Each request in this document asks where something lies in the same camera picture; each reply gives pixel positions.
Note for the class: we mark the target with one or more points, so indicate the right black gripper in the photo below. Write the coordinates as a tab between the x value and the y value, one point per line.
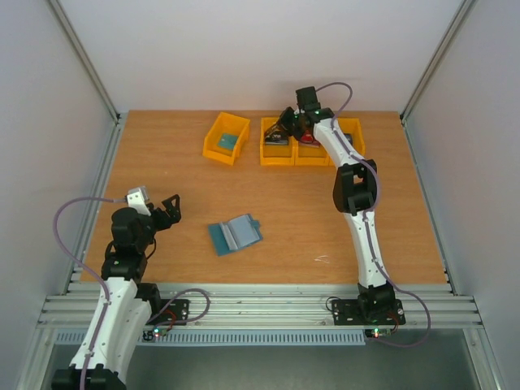
287	122

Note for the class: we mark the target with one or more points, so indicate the black VIP credit card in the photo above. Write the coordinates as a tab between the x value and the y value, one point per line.
275	132

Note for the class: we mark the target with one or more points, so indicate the single yellow bin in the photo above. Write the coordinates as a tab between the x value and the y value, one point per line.
226	123

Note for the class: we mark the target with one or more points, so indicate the right aluminium frame post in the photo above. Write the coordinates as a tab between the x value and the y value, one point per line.
450	34

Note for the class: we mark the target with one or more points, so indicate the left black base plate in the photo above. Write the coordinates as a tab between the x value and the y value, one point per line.
177	310

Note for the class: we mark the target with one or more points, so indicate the yellow bin with blue card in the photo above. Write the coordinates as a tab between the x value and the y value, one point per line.
353	134

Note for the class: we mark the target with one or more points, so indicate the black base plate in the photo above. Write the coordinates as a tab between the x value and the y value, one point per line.
177	310
346	312

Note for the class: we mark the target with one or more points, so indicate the blue card holder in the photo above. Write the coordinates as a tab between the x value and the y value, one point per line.
235	234

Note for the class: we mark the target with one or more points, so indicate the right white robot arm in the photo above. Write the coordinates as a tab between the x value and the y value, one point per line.
355	195

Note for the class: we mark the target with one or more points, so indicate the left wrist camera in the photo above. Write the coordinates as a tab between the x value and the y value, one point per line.
137	199

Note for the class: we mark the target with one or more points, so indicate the yellow bin with red card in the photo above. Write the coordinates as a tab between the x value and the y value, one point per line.
309	156

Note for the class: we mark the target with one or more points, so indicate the blue credit card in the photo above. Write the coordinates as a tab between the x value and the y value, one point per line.
349	138

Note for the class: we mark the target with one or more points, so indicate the left aluminium frame post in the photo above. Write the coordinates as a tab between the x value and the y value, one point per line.
66	25

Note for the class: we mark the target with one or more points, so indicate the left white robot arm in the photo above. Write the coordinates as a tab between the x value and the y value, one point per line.
126	303

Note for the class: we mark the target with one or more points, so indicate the grey slotted cable duct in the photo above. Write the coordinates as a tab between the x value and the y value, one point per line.
281	337

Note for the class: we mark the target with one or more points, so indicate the red card in bin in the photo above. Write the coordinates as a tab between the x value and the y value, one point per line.
308	139

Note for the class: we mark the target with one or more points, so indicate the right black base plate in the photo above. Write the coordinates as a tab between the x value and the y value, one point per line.
346	312

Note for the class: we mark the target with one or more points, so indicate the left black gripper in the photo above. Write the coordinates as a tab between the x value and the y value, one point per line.
175	214

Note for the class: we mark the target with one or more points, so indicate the aluminium frame post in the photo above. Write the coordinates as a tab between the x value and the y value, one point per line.
450	34
66	25

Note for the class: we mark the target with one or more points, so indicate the aluminium rail base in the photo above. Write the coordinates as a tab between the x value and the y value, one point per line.
272	306

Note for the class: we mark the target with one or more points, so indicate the teal credit card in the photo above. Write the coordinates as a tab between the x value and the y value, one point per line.
227	141

